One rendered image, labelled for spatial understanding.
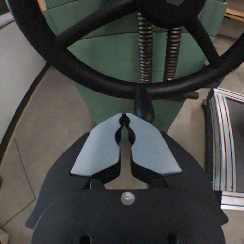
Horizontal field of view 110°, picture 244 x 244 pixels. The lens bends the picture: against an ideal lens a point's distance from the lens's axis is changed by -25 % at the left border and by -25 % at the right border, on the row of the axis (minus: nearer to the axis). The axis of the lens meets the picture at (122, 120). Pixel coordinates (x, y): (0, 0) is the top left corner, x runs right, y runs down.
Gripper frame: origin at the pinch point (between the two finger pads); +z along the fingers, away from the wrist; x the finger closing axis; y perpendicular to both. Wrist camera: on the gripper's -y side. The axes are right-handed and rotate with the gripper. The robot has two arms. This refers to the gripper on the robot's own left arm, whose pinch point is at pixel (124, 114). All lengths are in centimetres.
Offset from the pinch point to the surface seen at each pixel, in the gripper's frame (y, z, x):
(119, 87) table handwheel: -1.8, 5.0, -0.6
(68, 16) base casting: -16.1, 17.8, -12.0
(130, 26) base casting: -13.2, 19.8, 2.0
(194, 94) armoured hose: 3.0, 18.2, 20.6
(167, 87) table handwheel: -1.7, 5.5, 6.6
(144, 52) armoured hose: -6.7, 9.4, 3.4
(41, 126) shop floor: 49, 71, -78
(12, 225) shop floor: 92, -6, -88
